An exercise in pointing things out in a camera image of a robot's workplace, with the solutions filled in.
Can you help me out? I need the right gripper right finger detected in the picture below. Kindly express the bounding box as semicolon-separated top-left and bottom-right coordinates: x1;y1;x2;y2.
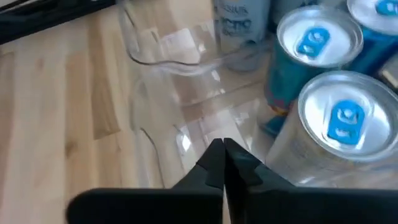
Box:
224;138;398;224

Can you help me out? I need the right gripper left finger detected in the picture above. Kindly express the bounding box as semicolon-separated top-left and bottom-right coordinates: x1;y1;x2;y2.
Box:
67;139;225;224

